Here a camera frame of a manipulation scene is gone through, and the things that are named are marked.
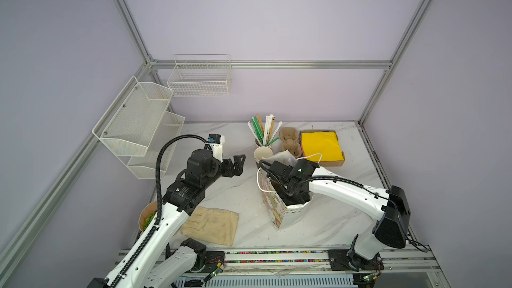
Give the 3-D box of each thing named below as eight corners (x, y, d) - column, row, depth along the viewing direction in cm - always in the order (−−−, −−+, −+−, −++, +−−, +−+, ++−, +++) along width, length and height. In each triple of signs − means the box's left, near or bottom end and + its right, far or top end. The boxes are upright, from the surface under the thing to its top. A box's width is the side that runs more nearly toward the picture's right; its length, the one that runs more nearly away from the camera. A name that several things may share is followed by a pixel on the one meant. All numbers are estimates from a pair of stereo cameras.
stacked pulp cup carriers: (281, 157, 108) (282, 151, 103) (279, 133, 119) (280, 126, 115) (300, 157, 108) (301, 151, 103) (296, 133, 119) (297, 127, 115)
